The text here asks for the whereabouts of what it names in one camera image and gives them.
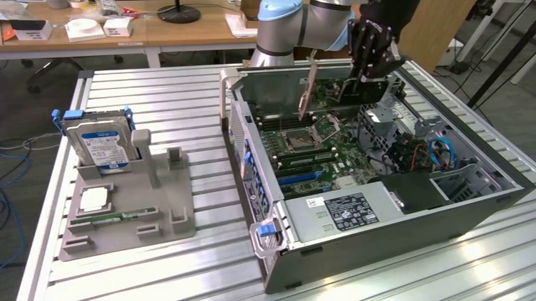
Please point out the black round lamp base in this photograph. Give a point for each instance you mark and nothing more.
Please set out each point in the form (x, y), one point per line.
(179, 16)

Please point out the small white box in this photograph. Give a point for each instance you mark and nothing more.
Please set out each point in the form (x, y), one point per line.
(118, 29)

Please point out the blue case latch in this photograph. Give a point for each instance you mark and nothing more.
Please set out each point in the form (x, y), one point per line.
(265, 231)

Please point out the CPU socket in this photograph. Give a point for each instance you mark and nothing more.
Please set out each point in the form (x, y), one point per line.
(299, 141)

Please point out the metal socket cover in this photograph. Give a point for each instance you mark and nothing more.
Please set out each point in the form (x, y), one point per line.
(323, 142)

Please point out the red white package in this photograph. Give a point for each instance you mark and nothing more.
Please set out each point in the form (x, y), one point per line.
(130, 12)

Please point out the silver CPU chip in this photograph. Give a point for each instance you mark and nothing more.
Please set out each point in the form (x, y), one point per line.
(92, 200)

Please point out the black floor device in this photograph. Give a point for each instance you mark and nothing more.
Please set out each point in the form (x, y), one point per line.
(460, 68)

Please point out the wooden cabinet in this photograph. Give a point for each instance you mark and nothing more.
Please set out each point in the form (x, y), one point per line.
(440, 31)

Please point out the green RAM stick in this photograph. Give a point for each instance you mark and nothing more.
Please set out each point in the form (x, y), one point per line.
(112, 217)

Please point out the grey parts rack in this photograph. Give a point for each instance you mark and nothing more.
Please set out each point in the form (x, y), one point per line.
(126, 232)

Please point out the white unit red button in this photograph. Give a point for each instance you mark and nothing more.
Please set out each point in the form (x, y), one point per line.
(448, 58)

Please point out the black office chair base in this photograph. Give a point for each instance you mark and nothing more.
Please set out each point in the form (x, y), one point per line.
(45, 73)

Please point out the brown cardboard box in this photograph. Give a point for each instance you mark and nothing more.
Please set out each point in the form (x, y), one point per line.
(249, 9)

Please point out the clear bag grey item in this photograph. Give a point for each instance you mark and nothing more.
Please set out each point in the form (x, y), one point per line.
(109, 7)

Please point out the graphics card silver bracket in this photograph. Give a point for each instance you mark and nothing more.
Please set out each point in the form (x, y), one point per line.
(326, 91)

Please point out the black open PC case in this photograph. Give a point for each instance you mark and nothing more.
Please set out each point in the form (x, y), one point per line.
(377, 247)

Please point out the grey cup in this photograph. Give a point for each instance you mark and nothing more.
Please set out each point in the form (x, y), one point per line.
(56, 3)

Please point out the installed dark RAM stick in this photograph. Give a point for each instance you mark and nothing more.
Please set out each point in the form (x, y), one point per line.
(307, 163)

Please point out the orange box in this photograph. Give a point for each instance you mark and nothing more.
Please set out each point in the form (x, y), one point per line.
(4, 36)

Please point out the white box black lid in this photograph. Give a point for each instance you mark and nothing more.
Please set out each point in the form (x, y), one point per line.
(33, 34)

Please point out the blue expansion slot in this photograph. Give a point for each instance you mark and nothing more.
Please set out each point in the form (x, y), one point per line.
(297, 179)

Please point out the black RAM slot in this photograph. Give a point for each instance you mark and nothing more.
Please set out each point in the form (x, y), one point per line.
(286, 123)
(285, 115)
(301, 155)
(285, 119)
(287, 126)
(303, 159)

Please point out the silver disk bay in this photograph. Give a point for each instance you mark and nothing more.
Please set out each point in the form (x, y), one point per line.
(464, 185)
(378, 125)

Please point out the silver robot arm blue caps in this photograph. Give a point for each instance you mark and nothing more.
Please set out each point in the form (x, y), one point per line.
(285, 31)

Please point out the small silver heatsink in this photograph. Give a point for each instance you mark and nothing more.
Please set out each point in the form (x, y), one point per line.
(345, 182)

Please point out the black stand pole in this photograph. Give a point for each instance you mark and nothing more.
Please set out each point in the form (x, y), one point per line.
(504, 62)

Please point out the grey power supply unit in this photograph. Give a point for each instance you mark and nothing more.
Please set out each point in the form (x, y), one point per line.
(305, 216)

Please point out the hard disk blue caddy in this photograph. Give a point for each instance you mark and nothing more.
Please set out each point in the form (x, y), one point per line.
(96, 147)

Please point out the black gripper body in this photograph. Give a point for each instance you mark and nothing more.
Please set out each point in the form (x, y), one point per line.
(392, 15)

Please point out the blue slot retention clip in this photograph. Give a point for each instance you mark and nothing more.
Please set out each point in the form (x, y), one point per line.
(247, 152)
(255, 180)
(265, 207)

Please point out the white paper sheets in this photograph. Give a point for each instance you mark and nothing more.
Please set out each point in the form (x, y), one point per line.
(12, 12)

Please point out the white table frame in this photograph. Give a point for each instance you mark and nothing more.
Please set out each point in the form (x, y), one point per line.
(469, 40)

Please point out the wooden desk white frame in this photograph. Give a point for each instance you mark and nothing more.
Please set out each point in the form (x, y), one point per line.
(200, 33)
(59, 45)

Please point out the white paper stack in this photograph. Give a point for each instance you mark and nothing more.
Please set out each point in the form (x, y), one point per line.
(238, 26)

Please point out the green motherboard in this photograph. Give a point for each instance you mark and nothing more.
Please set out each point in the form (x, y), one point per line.
(351, 156)

